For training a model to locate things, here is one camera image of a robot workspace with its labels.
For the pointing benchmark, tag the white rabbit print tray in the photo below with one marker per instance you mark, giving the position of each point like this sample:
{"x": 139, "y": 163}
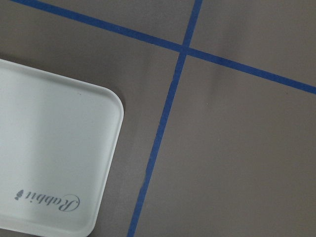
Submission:
{"x": 57, "y": 140}

